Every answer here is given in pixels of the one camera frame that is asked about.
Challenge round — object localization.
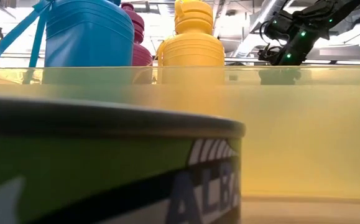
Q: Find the yellow plastic squeeze bottle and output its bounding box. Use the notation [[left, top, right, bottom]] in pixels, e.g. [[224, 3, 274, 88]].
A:
[[155, 0, 226, 85]]

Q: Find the purple plastic squeeze bottle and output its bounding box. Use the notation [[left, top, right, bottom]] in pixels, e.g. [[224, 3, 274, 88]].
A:
[[120, 2, 154, 67]]

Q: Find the blue plastic squeeze bottle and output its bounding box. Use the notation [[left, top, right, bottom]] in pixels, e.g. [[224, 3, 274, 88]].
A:
[[0, 0, 136, 85]]

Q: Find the yellow translucent plastic tray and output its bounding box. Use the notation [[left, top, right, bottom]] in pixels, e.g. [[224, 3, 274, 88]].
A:
[[0, 65, 360, 200]]

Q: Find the green-labelled tuna can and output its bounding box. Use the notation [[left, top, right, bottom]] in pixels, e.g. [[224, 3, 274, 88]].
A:
[[0, 95, 246, 224]]

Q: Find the silver ventilation duct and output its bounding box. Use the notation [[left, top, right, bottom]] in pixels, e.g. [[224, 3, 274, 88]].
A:
[[229, 0, 292, 58]]

